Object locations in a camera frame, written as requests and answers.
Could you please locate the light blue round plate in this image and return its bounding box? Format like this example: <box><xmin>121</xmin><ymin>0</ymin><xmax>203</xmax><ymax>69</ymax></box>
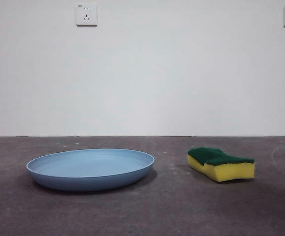
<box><xmin>26</xmin><ymin>148</ymin><xmax>156</xmax><ymax>192</ymax></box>

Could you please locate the yellow sponge with green scourer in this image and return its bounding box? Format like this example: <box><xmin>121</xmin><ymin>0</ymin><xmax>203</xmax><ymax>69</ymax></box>
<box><xmin>187</xmin><ymin>147</ymin><xmax>255</xmax><ymax>183</ymax></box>

